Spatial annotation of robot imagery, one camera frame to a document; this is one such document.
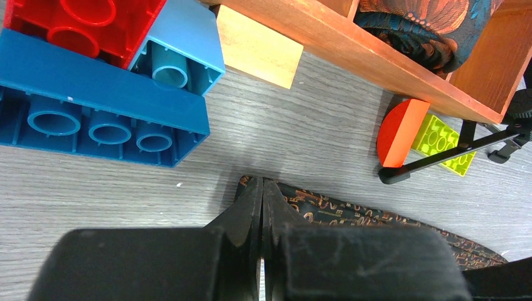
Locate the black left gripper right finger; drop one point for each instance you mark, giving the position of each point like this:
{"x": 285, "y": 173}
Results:
{"x": 304, "y": 261}

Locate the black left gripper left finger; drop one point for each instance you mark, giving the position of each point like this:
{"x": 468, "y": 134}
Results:
{"x": 219, "y": 261}

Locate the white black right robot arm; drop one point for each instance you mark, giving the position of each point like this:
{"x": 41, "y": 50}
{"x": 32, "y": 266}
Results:
{"x": 509, "y": 281}

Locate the orange red block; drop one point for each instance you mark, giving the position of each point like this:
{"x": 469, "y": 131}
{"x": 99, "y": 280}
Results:
{"x": 398, "y": 131}

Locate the lime green flat brick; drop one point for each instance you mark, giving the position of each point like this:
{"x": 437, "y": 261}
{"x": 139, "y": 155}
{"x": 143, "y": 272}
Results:
{"x": 434, "y": 137}

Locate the light blue toy brick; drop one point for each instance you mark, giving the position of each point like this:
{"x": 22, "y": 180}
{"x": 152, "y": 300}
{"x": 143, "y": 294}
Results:
{"x": 182, "y": 49}

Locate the tan wooden block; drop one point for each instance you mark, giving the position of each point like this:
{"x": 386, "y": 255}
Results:
{"x": 256, "y": 50}

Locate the red toy brick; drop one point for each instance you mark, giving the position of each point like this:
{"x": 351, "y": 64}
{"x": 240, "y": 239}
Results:
{"x": 111, "y": 30}

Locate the small black tripod stand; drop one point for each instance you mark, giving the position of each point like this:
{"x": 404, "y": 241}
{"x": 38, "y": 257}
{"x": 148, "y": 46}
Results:
{"x": 515, "y": 136}

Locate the rolled black tie in tray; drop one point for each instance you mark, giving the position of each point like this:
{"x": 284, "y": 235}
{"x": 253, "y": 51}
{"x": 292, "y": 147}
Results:
{"x": 439, "y": 35}

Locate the orange wooden compartment tray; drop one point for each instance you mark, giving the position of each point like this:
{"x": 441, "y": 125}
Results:
{"x": 481, "y": 89}

